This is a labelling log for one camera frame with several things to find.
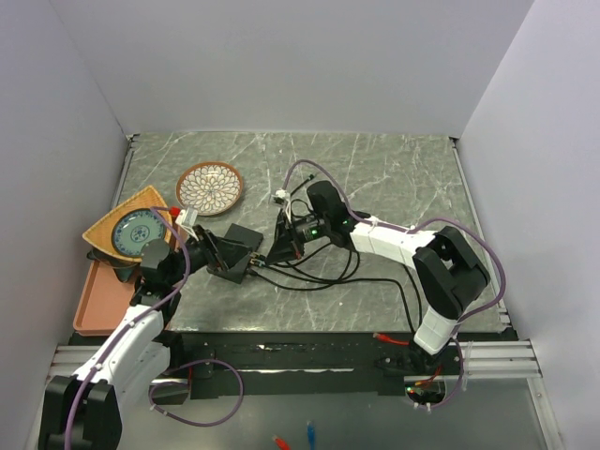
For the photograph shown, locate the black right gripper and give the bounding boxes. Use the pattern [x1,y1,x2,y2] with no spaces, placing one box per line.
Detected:
[266,211,331,264]

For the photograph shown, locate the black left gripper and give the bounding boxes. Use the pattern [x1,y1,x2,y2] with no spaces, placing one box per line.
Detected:
[166,224,253,285]

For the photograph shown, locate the black network switch box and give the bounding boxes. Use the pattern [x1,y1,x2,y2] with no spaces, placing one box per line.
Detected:
[208,223,264,285]

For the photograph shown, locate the black cable teal plugs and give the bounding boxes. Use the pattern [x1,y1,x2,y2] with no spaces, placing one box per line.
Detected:
[252,176,360,289]

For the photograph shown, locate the red ethernet cable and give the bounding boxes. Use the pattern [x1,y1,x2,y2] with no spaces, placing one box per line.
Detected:
[373,331,412,348]

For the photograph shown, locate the black round ethernet cable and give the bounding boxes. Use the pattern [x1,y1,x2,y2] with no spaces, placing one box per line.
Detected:
[252,266,423,335]

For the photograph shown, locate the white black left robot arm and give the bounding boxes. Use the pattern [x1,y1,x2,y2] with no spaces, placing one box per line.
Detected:
[37,225,263,449]

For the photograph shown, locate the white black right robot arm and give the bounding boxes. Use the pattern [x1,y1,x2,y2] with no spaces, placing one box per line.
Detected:
[266,181,490,374]

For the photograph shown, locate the blue plug on floor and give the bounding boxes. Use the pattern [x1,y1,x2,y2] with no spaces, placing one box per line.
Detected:
[307,421,316,450]

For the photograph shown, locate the red plug on floor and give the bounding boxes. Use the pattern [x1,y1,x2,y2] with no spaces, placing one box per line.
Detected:
[272,436,291,450]

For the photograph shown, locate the floral bowl with brown rim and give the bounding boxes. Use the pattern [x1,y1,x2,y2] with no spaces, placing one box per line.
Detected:
[175,161,244,217]

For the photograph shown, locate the blue patterned plate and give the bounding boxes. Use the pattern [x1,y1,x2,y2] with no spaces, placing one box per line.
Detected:
[112,208,167,258]

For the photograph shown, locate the woven bamboo fan tray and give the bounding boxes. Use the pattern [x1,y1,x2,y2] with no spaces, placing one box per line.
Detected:
[82,186,173,263]

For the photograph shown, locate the terracotta rectangular tray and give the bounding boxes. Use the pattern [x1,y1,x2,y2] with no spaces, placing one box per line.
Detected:
[73,229,184,337]

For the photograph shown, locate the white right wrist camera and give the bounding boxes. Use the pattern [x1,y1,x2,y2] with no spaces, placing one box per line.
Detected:
[271,188,292,221]

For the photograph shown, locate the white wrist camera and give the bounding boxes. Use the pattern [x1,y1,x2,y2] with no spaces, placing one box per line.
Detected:
[271,188,292,221]
[175,207,198,238]

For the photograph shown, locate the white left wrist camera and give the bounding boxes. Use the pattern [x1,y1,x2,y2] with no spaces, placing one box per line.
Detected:
[175,207,198,238]

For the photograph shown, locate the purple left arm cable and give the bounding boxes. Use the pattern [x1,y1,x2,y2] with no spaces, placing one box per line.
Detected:
[65,205,191,450]

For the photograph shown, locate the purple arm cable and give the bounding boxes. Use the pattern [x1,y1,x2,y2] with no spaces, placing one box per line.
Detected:
[65,205,191,450]
[284,159,508,410]

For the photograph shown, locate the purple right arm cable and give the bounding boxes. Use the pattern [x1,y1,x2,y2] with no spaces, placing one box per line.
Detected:
[284,159,508,410]

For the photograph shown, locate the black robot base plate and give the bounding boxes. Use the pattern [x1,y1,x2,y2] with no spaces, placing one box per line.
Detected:
[155,332,463,399]

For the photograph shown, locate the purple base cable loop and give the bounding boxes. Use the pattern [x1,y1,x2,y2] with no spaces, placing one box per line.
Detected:
[148,358,245,427]

